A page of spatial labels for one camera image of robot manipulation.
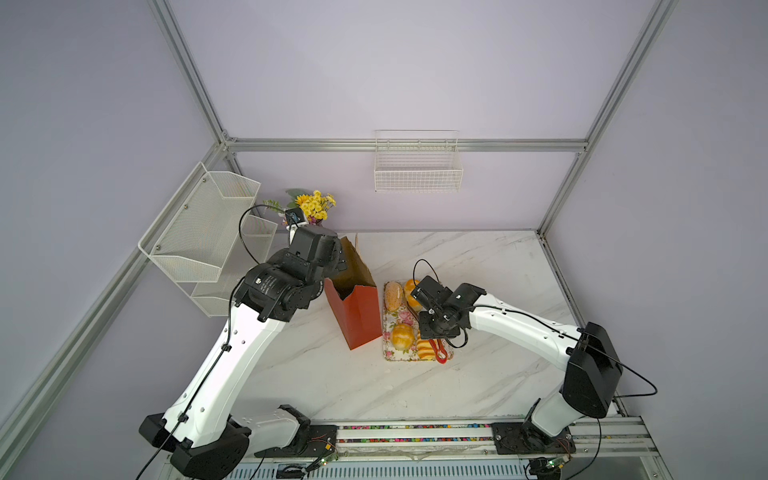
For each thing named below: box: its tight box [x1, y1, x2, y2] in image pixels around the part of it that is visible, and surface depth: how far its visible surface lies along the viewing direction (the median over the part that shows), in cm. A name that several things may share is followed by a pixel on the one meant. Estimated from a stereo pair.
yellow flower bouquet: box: [262, 188, 337, 225], surface depth 93 cm
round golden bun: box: [391, 323, 415, 351], surface depth 90 cm
